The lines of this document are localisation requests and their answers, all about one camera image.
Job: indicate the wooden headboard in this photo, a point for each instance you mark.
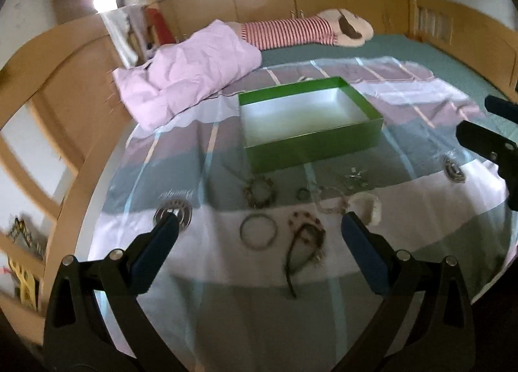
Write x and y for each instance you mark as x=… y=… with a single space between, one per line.
x=64 y=76

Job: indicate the green cardboard box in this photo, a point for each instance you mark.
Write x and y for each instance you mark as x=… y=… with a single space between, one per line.
x=289 y=125

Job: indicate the wooden wall cabinets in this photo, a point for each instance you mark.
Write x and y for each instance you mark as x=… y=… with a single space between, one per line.
x=188 y=16

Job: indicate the green mattress cover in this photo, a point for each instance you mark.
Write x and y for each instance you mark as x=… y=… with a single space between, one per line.
x=401 y=48

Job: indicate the red garment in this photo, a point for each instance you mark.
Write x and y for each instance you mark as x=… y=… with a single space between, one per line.
x=157 y=21

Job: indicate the wooden footboard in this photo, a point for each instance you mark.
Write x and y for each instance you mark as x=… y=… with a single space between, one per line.
x=485 y=45

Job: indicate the thin metal bangle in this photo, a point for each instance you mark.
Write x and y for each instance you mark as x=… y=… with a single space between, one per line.
x=258 y=231

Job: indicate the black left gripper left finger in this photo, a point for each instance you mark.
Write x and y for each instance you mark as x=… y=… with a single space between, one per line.
x=75 y=335

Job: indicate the hanging grey clothes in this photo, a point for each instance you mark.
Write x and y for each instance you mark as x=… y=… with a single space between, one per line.
x=120 y=23

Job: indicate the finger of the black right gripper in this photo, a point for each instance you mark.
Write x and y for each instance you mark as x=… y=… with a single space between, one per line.
x=495 y=148
x=502 y=108

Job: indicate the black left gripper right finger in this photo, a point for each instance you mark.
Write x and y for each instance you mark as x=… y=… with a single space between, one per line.
x=424 y=321

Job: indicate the striped plush doll pillow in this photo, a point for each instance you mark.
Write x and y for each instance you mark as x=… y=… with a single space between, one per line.
x=332 y=27

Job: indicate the plaid bed sheet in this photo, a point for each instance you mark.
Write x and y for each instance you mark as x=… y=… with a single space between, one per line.
x=222 y=307

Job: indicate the pink folded quilt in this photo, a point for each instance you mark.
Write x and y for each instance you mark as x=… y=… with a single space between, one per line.
x=181 y=75

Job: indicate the black wrist watch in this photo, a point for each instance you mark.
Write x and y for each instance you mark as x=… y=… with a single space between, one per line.
x=305 y=247

